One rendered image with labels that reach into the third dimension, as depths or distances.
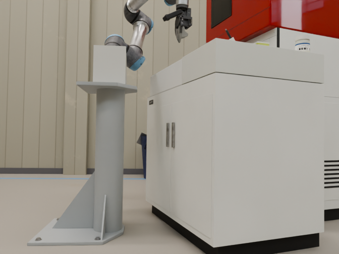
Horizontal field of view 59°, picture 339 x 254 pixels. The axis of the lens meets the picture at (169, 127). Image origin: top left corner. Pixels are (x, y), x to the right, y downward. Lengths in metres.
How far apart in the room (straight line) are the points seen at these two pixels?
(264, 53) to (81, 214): 1.29
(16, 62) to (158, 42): 1.98
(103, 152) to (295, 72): 1.06
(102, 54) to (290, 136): 1.08
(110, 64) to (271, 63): 0.85
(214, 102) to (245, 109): 0.16
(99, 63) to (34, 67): 2.92
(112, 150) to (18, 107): 3.06
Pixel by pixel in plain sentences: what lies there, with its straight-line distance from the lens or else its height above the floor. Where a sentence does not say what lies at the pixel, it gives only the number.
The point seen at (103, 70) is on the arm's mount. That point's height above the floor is 0.90.
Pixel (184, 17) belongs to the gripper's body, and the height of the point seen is 1.23.
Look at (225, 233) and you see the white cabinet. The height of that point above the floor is 0.13.
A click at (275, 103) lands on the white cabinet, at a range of 1.48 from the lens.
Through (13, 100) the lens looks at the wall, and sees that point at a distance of 4.65.
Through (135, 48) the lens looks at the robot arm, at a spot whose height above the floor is 1.10.
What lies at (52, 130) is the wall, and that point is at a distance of 4.44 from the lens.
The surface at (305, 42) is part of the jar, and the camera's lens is 1.70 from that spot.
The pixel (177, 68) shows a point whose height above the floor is 0.92.
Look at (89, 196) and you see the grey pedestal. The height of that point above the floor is 0.19.
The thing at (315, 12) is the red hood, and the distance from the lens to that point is 2.30.
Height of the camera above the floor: 0.54
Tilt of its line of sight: 2 degrees up
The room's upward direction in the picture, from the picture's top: 1 degrees clockwise
